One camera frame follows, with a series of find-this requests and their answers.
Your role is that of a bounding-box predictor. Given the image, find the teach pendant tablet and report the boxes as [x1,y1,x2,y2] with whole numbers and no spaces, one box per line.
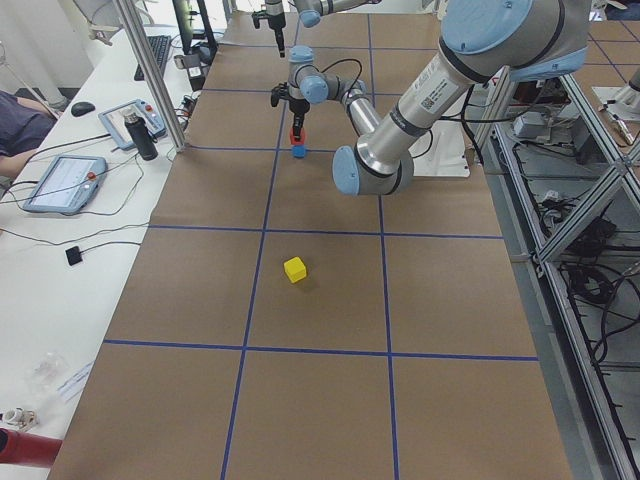
[22,155,108,215]
[98,99,166,151]

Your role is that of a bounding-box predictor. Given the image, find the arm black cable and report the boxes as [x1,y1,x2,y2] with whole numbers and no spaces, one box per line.
[319,58,365,101]

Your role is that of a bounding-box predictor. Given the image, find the red cylinder object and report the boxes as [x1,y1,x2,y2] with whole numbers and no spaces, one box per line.
[1,428,63,468]

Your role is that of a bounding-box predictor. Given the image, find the black water bottle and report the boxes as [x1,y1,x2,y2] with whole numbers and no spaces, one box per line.
[123,109,158,161]

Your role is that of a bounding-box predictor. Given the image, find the seated person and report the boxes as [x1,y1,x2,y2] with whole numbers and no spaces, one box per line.
[1,91,57,180]

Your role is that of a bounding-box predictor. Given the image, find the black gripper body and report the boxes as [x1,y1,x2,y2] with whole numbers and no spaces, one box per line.
[267,14,285,32]
[288,98,309,117]

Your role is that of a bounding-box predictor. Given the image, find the near teach pendant tablet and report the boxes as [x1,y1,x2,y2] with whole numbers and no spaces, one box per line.
[22,155,108,215]

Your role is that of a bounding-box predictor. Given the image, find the black keyboard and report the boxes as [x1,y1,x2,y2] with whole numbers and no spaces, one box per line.
[147,35,172,78]

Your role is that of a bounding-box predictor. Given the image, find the small black square pad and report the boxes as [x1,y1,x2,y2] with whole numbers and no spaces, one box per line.
[65,246,83,266]

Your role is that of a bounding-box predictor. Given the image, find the black computer mouse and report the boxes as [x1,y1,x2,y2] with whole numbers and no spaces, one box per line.
[70,101,96,118]

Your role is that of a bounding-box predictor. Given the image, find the red cube block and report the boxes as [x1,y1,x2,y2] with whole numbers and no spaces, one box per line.
[289,128,306,146]

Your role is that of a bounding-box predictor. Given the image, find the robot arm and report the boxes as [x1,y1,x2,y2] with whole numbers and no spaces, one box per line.
[251,0,378,58]
[289,1,591,196]

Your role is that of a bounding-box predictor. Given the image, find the blue cube block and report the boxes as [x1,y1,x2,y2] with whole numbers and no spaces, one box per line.
[291,145,307,159]

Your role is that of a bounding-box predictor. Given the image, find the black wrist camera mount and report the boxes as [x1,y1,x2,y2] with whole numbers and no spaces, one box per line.
[251,11,268,29]

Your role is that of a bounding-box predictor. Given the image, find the white camera pillar mount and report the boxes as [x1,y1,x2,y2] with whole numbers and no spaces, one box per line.
[409,121,470,178]

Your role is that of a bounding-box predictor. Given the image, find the far teach pendant tablet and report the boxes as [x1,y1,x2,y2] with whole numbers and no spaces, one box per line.
[98,99,166,151]

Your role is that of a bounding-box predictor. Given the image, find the yellow cube block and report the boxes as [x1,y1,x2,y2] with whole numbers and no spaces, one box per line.
[283,256,307,284]

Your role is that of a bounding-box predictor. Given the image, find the aluminium frame post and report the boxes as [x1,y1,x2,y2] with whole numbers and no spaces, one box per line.
[114,0,186,153]

